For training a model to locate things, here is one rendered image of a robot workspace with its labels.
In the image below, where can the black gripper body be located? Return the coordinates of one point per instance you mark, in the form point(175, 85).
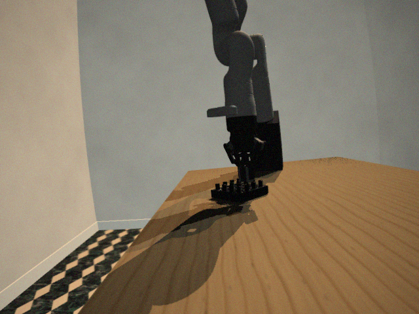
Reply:
point(243, 127)

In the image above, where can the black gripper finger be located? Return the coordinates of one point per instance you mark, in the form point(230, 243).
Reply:
point(232, 150)
point(255, 157)

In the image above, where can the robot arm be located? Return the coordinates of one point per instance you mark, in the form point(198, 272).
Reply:
point(236, 50)

